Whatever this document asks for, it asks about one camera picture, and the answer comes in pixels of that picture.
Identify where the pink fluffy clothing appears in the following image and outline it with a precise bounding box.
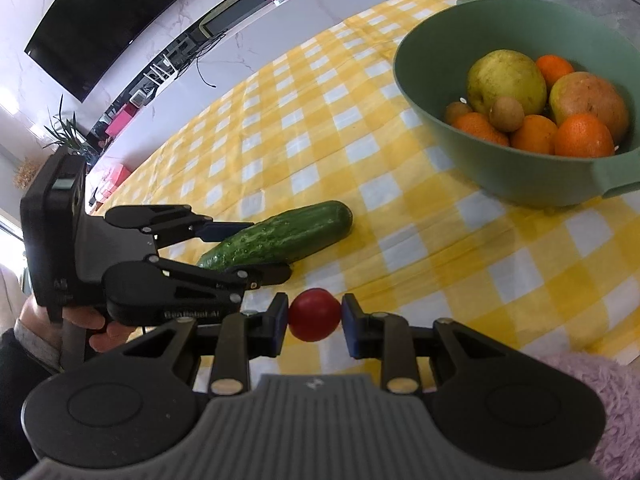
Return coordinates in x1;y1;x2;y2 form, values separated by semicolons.
535;352;640;480

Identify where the white router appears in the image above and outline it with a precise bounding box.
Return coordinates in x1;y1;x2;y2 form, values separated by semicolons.
145;52;176;81

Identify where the green cucumber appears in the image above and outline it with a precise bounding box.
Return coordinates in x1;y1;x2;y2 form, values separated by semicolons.
196;200;353;272

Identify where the reddish yellow apple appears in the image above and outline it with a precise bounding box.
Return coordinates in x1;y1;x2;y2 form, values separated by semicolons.
549;72;630;133

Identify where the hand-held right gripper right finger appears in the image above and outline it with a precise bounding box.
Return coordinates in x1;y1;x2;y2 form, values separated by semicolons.
341;294;496;394

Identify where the pink box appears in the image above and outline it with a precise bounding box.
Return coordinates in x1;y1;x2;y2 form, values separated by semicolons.
106;105;136;137

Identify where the red cherry tomato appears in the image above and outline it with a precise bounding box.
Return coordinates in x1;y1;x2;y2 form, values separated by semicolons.
288;288;342;342

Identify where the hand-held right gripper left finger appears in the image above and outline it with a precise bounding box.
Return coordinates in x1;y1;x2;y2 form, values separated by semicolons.
120;294;290;395

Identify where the green-framed black soundbar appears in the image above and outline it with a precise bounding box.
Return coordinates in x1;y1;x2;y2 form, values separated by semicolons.
200;0;266;38

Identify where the yellow checked tablecloth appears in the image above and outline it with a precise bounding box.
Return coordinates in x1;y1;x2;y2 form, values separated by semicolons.
87;0;640;396

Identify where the green grass-leaf plant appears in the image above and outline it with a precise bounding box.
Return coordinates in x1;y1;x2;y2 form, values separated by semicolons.
42;95;96;156

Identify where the black wall television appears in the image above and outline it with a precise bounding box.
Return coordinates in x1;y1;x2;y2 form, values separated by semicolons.
24;0;207;104

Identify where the green colander bowl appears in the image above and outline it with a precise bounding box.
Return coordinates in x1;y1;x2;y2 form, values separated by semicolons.
392;0;640;209

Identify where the black cable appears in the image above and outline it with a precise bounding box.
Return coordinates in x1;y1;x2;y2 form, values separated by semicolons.
195;35;228;88

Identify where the green pear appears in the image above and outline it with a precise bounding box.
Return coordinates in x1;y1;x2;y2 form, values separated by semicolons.
467;49;548;117

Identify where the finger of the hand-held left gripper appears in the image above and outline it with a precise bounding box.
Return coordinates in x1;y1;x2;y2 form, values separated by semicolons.
145;212;255;250
145;256;292;291

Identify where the person's left forearm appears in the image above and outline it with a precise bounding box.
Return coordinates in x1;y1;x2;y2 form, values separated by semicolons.
0;320;68;480

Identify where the pink plastic container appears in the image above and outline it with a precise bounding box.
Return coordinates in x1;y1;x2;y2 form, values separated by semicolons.
95;162;131;201

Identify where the person's left hand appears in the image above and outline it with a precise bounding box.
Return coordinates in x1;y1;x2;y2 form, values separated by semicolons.
21;294;135;355

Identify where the white marble television console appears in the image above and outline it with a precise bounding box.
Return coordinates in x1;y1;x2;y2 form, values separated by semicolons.
85;0;416;201

